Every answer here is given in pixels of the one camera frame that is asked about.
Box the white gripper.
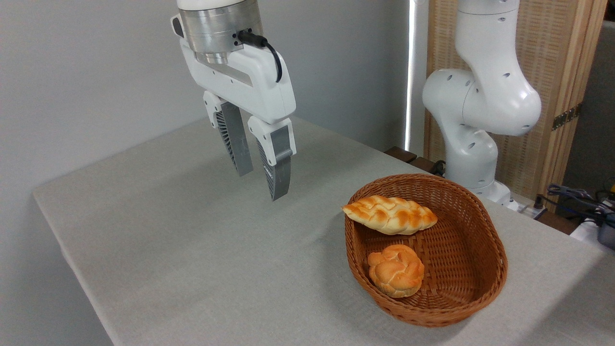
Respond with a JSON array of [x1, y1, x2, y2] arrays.
[[171, 13, 297, 201]]

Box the long braided bread loaf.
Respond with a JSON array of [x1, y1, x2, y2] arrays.
[[342, 195, 438, 235]]

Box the round knotted bread roll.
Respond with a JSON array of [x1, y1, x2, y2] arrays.
[[368, 244, 425, 298]]

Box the brown oval wicker basket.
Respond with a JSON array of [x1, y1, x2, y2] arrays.
[[344, 173, 508, 328]]

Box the grey tablecloth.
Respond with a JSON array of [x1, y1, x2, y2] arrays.
[[33, 115, 615, 346]]

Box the dark brown wooden block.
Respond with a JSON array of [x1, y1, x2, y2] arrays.
[[409, 156, 445, 176], [384, 146, 418, 164]]

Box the white power strip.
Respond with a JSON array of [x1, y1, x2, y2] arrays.
[[516, 202, 549, 220]]

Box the metal screen hinge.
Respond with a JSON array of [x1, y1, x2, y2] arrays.
[[552, 103, 582, 131]]

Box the wooden woven folding screen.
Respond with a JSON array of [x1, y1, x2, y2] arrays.
[[424, 0, 608, 212]]

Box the white plastic object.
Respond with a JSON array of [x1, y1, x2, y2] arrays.
[[570, 218, 601, 244]]

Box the grey box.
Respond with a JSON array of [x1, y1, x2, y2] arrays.
[[597, 211, 615, 250]]

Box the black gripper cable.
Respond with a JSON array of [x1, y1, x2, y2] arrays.
[[236, 30, 283, 83]]

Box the white vertical post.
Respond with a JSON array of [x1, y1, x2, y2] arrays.
[[405, 0, 429, 152]]

